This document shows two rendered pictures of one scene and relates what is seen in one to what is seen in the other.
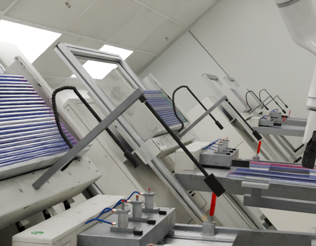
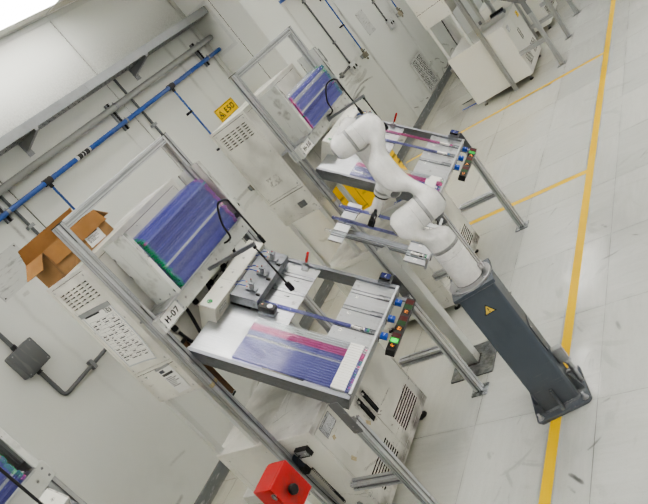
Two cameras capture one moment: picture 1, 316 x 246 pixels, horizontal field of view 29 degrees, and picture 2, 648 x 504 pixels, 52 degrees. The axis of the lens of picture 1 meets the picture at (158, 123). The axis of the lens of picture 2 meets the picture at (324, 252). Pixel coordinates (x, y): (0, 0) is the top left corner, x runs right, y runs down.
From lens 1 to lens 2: 1.96 m
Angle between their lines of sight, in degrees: 37
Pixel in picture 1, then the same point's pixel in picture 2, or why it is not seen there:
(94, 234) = (237, 294)
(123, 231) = (251, 291)
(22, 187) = (202, 274)
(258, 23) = not seen: outside the picture
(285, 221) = (472, 78)
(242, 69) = not seen: outside the picture
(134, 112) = (290, 118)
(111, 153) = (273, 149)
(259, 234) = (331, 272)
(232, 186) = (352, 182)
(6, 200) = (194, 289)
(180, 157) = (325, 146)
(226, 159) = not seen: hidden behind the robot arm
